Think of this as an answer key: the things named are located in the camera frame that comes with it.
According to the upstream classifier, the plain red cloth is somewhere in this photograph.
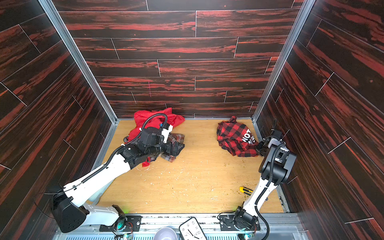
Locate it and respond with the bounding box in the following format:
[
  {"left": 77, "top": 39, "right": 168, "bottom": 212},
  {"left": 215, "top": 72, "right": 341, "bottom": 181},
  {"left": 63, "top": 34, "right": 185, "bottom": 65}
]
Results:
[{"left": 124, "top": 108, "right": 185, "bottom": 167}]

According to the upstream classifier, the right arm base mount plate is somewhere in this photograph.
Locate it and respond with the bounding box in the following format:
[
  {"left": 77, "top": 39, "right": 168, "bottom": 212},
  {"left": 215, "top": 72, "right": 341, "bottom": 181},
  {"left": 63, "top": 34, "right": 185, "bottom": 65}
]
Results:
[{"left": 217, "top": 213, "right": 261, "bottom": 231}]

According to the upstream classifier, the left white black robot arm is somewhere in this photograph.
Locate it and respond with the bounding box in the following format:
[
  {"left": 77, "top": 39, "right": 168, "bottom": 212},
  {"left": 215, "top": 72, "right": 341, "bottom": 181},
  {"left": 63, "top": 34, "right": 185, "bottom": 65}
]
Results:
[{"left": 52, "top": 113, "right": 184, "bottom": 233}]

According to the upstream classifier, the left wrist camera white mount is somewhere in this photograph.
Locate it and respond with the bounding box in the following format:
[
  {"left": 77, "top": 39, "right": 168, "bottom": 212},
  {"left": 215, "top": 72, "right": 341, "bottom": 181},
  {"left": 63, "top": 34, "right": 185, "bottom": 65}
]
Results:
[{"left": 161, "top": 124, "right": 173, "bottom": 144}]

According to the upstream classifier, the multicolour plaid flannel shirt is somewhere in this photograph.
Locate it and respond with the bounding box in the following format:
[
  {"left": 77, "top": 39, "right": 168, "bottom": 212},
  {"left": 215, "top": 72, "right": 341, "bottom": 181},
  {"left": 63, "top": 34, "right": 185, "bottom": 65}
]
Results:
[{"left": 160, "top": 134, "right": 185, "bottom": 163}]

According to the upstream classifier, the white analog clock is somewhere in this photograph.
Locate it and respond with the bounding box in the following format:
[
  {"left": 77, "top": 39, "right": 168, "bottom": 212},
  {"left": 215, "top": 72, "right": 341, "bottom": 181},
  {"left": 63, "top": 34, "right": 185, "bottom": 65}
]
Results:
[{"left": 179, "top": 217, "right": 207, "bottom": 240}]

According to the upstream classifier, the white round bowl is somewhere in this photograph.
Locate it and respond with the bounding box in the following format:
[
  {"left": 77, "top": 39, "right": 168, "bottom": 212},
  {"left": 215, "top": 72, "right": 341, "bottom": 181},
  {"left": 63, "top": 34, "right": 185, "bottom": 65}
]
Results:
[{"left": 153, "top": 227, "right": 179, "bottom": 240}]

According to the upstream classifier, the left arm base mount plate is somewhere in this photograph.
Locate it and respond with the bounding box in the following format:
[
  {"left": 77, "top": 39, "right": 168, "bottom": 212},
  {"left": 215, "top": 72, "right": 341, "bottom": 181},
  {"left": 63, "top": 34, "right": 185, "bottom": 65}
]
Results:
[{"left": 99, "top": 215, "right": 142, "bottom": 233}]

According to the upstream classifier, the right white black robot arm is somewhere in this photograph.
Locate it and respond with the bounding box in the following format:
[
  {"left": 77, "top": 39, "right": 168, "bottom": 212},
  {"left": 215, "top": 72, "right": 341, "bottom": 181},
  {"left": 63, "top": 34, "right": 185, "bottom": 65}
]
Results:
[{"left": 233, "top": 119, "right": 297, "bottom": 240}]

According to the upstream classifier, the red black buffalo check shirt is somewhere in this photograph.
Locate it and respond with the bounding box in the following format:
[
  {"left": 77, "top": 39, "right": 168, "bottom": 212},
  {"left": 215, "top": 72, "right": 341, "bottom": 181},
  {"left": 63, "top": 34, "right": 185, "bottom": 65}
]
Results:
[{"left": 217, "top": 116, "right": 259, "bottom": 158}]

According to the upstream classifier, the yellow utility knife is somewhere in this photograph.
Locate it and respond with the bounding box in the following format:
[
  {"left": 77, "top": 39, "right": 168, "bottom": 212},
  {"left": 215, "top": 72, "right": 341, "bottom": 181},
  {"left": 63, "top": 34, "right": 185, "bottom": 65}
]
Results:
[{"left": 239, "top": 187, "right": 253, "bottom": 196}]

